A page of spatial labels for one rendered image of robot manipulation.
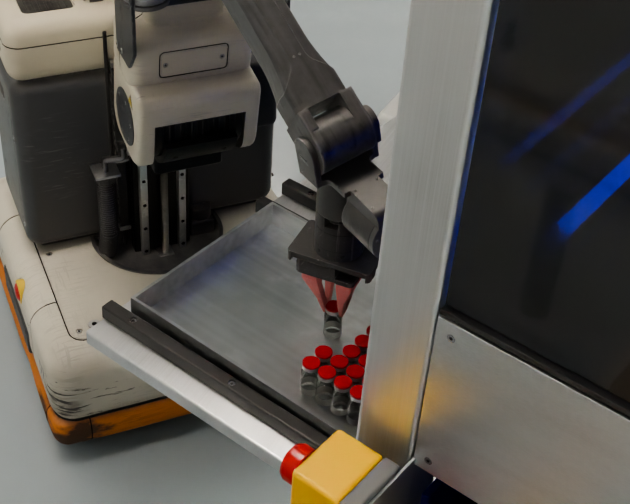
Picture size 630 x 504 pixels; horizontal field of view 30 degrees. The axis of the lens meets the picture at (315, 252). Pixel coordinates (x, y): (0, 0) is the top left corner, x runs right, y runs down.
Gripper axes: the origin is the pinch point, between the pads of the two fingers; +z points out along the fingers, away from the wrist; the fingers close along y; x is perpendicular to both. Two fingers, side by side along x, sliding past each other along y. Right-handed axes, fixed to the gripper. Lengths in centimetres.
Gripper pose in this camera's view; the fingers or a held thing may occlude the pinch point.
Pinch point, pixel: (334, 306)
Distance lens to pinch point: 138.0
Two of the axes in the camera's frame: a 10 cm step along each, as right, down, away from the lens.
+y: 9.1, 2.8, -2.9
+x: 4.1, -5.6, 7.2
